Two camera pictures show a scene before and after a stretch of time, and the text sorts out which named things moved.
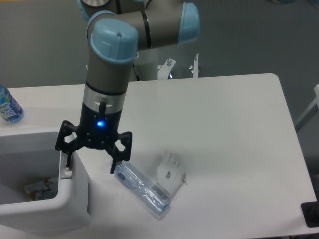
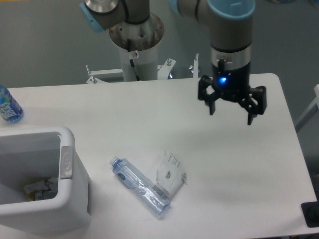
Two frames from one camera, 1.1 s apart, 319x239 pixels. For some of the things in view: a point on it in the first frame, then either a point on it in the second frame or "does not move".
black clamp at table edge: (310, 212) does not move
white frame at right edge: (311, 111) does not move
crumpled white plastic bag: (170, 175) does not move
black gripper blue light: (98, 130) to (234, 85)
